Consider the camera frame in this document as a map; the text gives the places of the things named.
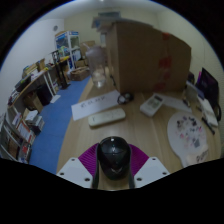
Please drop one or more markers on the large brown cardboard box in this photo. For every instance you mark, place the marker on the large brown cardboard box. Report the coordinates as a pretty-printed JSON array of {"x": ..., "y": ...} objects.
[{"x": 146, "y": 56}]

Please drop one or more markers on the black pen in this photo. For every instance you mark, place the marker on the black pen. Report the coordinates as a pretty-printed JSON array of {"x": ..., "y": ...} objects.
[{"x": 208, "y": 125}]

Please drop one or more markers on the white remote with grey display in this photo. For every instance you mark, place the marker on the white remote with grey display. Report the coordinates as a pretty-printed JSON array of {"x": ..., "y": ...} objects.
[{"x": 151, "y": 105}]

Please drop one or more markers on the blue and white cabinet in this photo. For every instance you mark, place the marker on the blue and white cabinet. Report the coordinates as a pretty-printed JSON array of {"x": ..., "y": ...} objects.
[{"x": 67, "y": 45}]

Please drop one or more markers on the white paper sheet with writing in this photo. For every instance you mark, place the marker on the white paper sheet with writing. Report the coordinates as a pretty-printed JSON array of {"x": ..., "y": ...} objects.
[{"x": 93, "y": 105}]

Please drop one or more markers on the open cardboard box on floor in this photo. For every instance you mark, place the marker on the open cardboard box on floor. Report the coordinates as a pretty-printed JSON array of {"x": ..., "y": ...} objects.
[{"x": 80, "y": 74}]

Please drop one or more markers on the black computer mouse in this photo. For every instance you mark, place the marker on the black computer mouse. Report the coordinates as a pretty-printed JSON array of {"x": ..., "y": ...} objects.
[{"x": 114, "y": 156}]

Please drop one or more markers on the wooden side desk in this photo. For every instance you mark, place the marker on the wooden side desk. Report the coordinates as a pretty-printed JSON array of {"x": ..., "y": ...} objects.
[{"x": 36, "y": 80}]

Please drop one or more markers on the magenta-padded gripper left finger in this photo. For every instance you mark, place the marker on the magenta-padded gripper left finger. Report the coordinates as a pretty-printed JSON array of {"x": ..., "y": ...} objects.
[{"x": 87, "y": 160}]

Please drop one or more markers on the clear plastic pitcher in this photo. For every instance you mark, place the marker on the clear plastic pitcher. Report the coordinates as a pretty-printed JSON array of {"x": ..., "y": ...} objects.
[{"x": 97, "y": 66}]

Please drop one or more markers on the cluttered shelf unit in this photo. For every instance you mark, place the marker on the cluttered shelf unit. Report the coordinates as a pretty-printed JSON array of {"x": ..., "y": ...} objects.
[{"x": 16, "y": 133}]

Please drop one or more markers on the long white remote control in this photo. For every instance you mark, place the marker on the long white remote control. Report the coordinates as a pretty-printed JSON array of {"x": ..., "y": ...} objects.
[{"x": 106, "y": 117}]

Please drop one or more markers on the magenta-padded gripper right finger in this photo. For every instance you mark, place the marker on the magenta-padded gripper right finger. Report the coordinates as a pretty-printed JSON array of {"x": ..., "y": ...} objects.
[{"x": 140, "y": 161}]

